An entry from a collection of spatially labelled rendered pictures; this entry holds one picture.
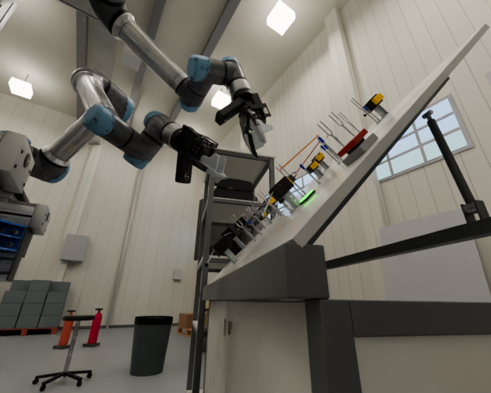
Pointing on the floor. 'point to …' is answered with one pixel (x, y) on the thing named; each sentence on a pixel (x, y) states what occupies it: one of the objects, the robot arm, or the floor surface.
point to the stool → (68, 355)
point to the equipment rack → (237, 171)
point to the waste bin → (150, 345)
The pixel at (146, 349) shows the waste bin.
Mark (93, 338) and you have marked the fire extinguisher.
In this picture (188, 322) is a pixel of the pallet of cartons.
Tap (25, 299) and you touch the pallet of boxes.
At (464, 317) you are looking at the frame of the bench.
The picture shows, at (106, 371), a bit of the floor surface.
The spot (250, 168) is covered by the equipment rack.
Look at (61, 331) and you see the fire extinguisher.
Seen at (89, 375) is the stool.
